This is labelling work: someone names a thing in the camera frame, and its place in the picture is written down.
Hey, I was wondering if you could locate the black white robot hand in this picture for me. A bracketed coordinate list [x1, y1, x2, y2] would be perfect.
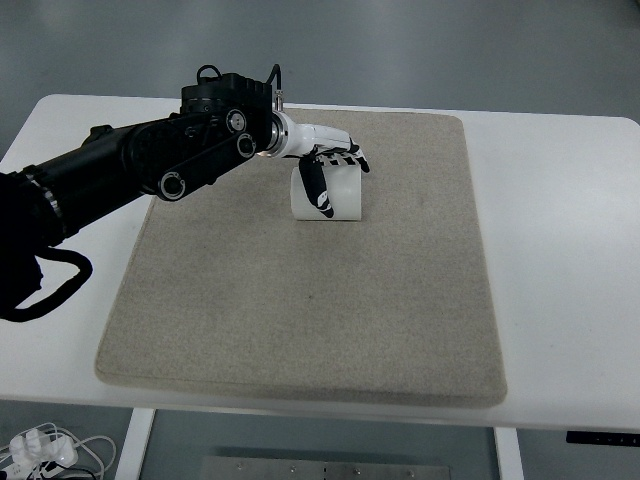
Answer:
[282, 122, 370, 219]

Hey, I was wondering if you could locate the white ribbed cup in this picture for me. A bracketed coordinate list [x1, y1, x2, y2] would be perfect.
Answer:
[290, 166, 362, 221]

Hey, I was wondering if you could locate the white table leg frame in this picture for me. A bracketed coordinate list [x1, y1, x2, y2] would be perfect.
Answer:
[114, 408, 156, 480]

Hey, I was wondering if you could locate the beige felt mat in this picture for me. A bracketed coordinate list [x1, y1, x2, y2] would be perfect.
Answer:
[95, 109, 507, 408]

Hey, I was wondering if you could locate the black table control panel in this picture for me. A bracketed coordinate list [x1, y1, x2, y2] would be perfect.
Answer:
[566, 431, 640, 447]

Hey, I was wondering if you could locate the black sleeved cable loop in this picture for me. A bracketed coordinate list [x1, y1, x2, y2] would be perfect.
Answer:
[0, 244, 95, 324]

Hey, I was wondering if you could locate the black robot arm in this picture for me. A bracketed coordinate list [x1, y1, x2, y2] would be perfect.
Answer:
[1, 65, 281, 252]

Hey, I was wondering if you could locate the grey metal base plate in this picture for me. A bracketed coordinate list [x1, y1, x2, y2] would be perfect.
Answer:
[199, 456, 451, 480]

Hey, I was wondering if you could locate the white power strip with cables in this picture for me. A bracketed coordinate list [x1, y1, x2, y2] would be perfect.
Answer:
[1, 422, 118, 479]

